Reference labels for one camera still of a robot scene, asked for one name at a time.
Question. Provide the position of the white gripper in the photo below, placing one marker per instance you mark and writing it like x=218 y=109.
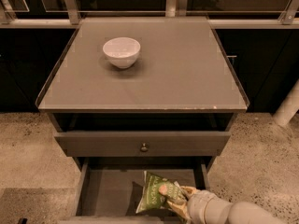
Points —
x=202 y=205

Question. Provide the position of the green jalapeno chip bag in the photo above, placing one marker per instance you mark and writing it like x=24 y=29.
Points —
x=157 y=191

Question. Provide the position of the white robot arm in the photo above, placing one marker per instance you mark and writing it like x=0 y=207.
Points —
x=249 y=213

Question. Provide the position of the round metal drawer knob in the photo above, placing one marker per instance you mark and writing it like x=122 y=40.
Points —
x=144 y=147

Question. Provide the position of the open grey middle drawer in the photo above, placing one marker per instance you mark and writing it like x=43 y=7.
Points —
x=110 y=189

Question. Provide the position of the grey drawer cabinet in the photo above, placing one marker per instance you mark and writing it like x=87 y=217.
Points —
x=181 y=81

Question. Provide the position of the grey top drawer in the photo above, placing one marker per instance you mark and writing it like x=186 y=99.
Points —
x=127 y=144

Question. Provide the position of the white ceramic bowl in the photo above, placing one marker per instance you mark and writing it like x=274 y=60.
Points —
x=122 y=52

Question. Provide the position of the white cylindrical post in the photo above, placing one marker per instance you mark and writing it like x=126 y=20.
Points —
x=288 y=107

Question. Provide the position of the metal railing frame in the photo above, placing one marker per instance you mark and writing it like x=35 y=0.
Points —
x=220 y=14

